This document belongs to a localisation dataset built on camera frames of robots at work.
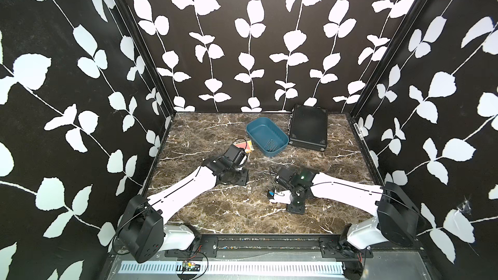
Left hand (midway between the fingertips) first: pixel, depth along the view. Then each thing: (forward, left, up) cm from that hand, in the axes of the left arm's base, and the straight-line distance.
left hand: (247, 175), depth 82 cm
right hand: (-10, -18, -7) cm, 22 cm away
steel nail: (+22, -14, -10) cm, 28 cm away
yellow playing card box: (+23, 0, -11) cm, 25 cm away
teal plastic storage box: (+28, -13, -10) cm, 32 cm away
